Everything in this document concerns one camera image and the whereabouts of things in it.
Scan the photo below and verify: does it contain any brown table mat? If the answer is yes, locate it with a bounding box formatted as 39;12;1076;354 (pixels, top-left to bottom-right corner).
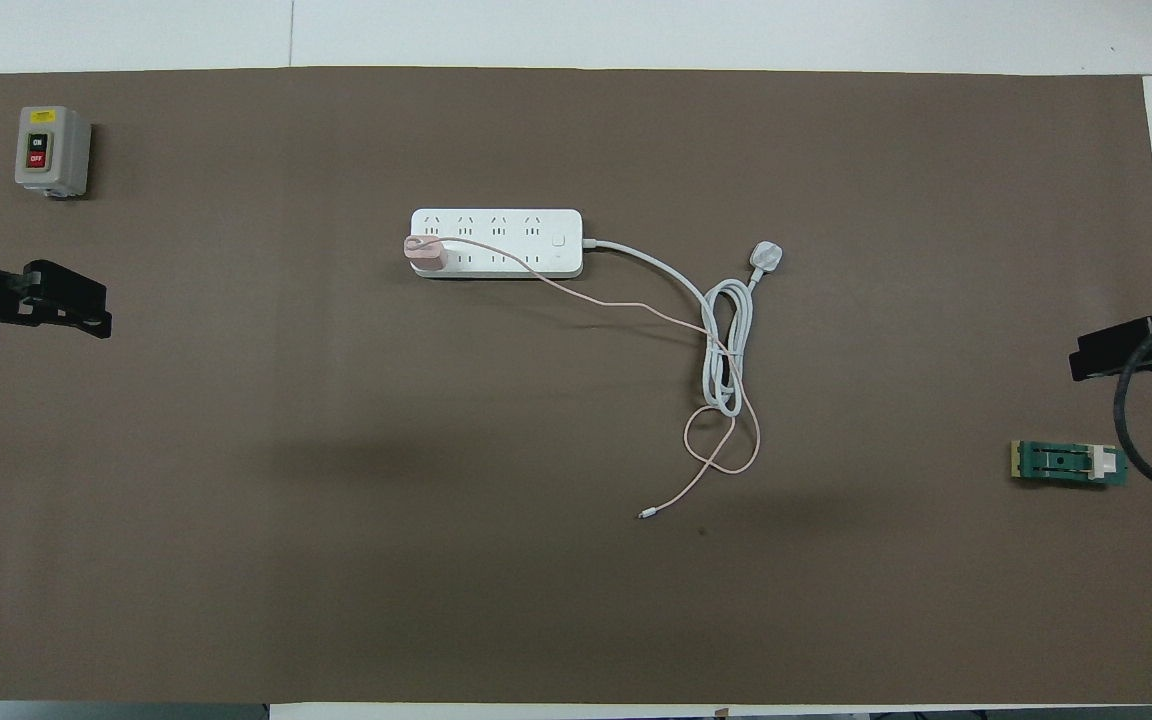
0;66;1152;706

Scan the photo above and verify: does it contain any pink charger block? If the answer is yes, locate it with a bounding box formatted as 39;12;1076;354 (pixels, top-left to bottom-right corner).
404;234;449;276

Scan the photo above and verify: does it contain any white power strip cord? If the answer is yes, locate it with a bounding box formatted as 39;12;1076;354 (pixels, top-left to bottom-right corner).
581;238;786;419

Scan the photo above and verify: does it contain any pink charging cable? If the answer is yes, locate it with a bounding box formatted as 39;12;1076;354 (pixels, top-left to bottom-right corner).
411;236;762;521

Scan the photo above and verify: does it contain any grey on-off switch box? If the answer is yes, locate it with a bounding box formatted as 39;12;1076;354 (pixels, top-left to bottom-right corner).
14;105;94;199

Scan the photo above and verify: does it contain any white power strip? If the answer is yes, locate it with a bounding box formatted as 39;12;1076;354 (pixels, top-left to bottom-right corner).
410;208;585;281

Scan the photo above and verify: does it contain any green knife switch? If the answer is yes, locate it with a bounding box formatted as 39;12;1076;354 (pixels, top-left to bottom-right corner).
1010;440;1130;491

